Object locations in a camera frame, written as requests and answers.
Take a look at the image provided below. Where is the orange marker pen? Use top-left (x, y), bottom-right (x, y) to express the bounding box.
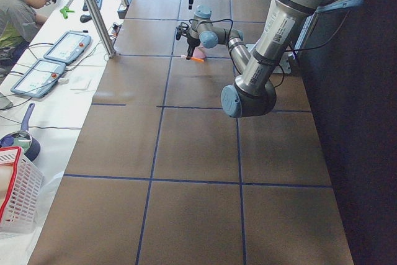
top-left (181, 55), bottom-right (205, 63)

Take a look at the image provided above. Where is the pink mesh pen holder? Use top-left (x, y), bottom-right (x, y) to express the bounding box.
top-left (193, 47), bottom-right (206, 60)

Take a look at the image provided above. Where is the black computer mouse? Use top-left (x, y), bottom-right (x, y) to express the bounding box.
top-left (79, 14), bottom-right (92, 24)

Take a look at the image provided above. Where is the upper teach pendant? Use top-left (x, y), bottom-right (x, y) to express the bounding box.
top-left (43, 31), bottom-right (92, 65)

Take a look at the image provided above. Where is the teach pendant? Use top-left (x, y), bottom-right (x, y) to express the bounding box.
top-left (43, 31), bottom-right (92, 65)
top-left (10, 59), bottom-right (66, 98)

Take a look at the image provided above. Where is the green plastic tool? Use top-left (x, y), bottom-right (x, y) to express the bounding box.
top-left (60, 6), bottom-right (74, 19)

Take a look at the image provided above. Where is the lower teach pendant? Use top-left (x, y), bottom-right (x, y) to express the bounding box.
top-left (10, 59), bottom-right (66, 98)

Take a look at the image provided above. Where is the seated person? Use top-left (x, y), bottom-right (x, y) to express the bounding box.
top-left (1, 0), bottom-right (56, 77)

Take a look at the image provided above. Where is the blue saucepan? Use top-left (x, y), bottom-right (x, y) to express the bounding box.
top-left (1, 103), bottom-right (41, 161)

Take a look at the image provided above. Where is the white plastic basket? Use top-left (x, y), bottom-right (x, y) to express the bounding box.
top-left (1, 146), bottom-right (43, 238)

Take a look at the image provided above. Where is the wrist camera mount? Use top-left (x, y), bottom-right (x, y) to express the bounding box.
top-left (176, 22), bottom-right (190, 40)

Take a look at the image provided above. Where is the aluminium frame post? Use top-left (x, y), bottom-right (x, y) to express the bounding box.
top-left (84, 0), bottom-right (121, 58)

